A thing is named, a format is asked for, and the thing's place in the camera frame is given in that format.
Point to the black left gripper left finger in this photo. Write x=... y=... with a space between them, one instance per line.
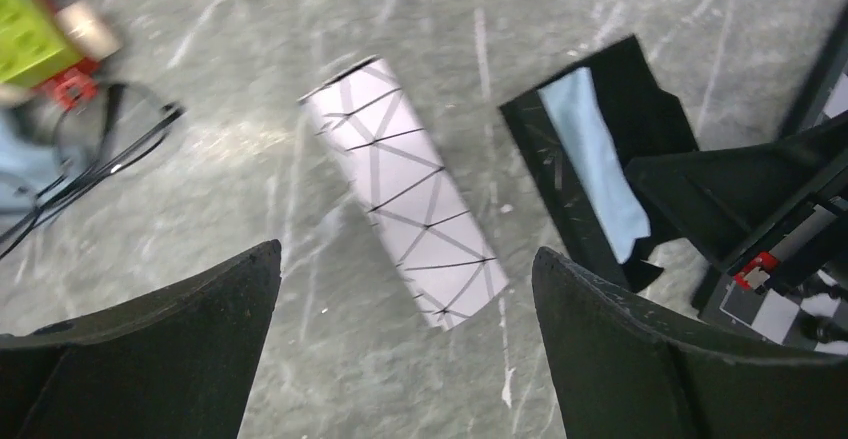
x=178 y=362

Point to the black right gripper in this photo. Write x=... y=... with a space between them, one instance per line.
x=770 y=215

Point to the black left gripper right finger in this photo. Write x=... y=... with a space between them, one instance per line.
x=625 y=367

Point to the black glasses case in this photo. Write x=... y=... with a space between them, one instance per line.
x=643 y=119

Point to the thin black framed glasses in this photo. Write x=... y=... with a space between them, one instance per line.
x=123 y=125

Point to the light blue cleaning cloth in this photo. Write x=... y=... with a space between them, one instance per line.
x=27 y=168

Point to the black white chessboard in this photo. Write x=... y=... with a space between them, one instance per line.
x=802 y=305

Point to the black chess piece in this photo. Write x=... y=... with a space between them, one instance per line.
x=822 y=329

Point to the white geometric glasses case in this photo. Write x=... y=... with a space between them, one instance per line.
x=409 y=197

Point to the colourful toy brick car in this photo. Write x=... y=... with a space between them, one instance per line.
x=52 y=51

